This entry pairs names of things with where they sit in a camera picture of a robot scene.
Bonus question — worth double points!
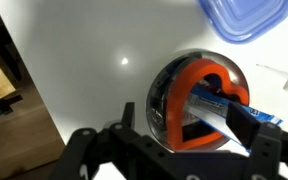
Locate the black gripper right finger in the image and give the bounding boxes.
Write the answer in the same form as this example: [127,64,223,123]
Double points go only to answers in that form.
[225,101,284,180]

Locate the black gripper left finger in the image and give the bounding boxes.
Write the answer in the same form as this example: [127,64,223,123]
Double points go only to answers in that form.
[120,101,136,130]

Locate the orange heart cookie cutter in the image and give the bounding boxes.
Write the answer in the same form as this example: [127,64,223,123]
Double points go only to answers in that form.
[165,57,251,153]

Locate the round metal dish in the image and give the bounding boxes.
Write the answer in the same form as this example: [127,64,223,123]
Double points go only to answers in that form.
[145,48,252,155]

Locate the blue white paper packet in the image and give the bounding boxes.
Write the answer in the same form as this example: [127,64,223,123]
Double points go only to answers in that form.
[182,82,285,156]

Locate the blue plastic container lid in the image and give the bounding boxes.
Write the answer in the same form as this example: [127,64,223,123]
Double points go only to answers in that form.
[196,0,288,45]

